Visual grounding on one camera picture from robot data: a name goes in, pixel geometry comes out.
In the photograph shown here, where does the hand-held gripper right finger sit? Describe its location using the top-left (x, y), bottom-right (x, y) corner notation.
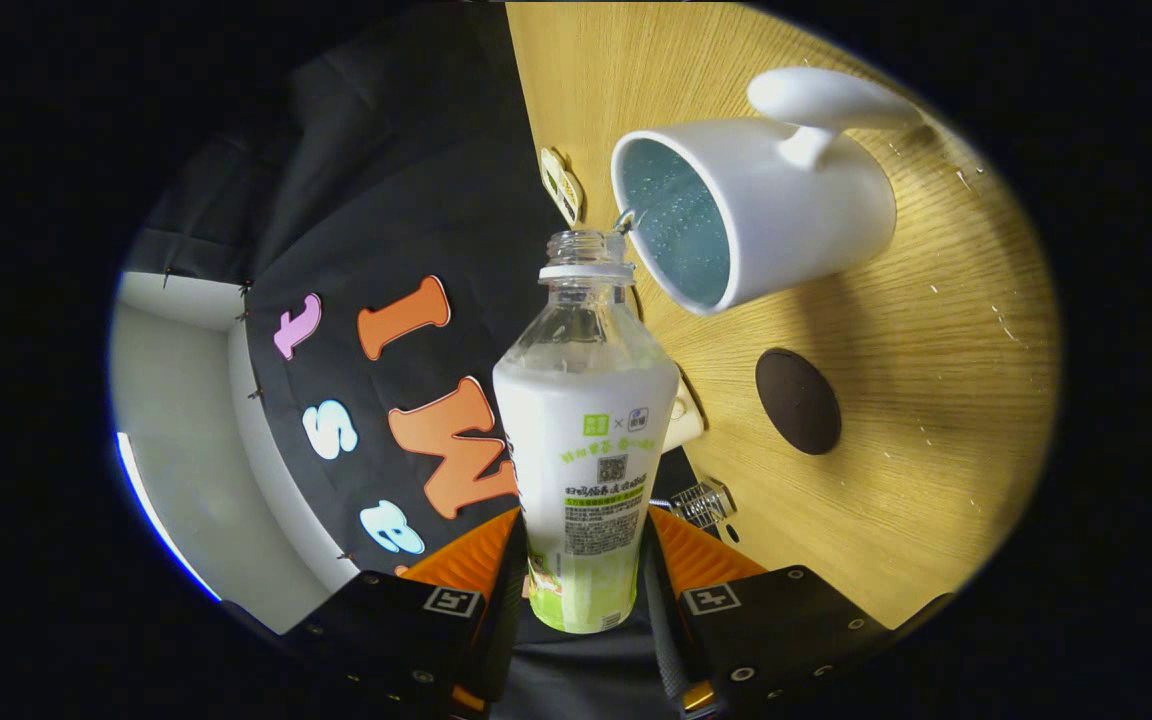
top-left (641, 505), bottom-right (897, 719)

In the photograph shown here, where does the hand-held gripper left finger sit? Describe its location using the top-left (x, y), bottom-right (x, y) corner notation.
top-left (281, 505), bottom-right (529, 719)

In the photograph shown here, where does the clear juice bottle white label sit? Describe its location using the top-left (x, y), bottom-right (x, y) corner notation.
top-left (492, 229), bottom-right (682, 635)

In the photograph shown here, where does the dark brown round coaster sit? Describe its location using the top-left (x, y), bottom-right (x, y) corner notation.
top-left (755, 348), bottom-right (843, 456)

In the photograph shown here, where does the white cup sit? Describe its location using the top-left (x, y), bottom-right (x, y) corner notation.
top-left (611, 66), bottom-right (927, 317)

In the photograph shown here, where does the white toaster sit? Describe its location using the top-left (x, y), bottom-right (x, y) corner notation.
top-left (664, 378), bottom-right (705, 453)

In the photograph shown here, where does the wooden table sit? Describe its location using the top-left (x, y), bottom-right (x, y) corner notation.
top-left (504, 0), bottom-right (1062, 631)

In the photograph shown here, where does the white divided dish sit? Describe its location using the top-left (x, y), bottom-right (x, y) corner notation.
top-left (539, 147), bottom-right (585, 227)

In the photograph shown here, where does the black backdrop cloth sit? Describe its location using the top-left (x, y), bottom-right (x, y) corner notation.
top-left (121, 0), bottom-right (707, 720)

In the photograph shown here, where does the metal wire mesh holder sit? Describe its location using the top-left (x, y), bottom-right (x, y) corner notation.
top-left (649, 478), bottom-right (737, 529)

